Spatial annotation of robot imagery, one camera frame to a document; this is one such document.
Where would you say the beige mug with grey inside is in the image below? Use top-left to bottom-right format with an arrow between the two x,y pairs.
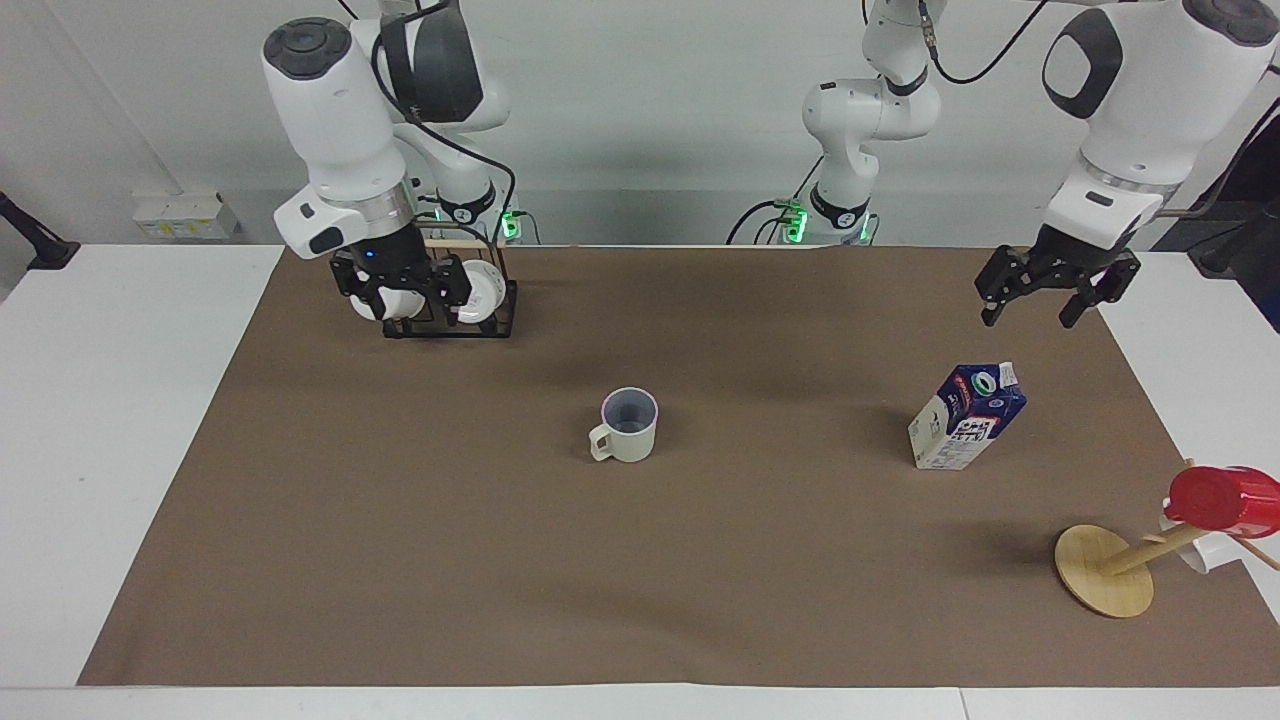
588,387 -> 661,464

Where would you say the red cup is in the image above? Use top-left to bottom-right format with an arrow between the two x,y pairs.
1164,465 -> 1280,540

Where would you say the wooden mug tree stand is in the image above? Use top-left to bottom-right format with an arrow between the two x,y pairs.
1054,458 -> 1280,619

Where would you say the black wire dish rack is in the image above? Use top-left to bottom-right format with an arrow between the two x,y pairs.
383,236 -> 520,340

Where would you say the black stand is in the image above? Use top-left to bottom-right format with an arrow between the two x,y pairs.
1150,195 -> 1280,333
0,191 -> 82,272

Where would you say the black cable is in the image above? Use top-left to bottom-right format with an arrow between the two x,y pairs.
918,0 -> 1049,87
1160,95 -> 1280,218
726,153 -> 831,247
369,0 -> 519,249

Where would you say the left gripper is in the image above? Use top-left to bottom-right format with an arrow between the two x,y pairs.
976,224 -> 1142,330

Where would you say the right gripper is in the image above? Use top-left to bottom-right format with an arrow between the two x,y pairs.
331,221 -> 472,327

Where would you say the blue and white milk carton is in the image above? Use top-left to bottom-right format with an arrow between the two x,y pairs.
907,362 -> 1029,472

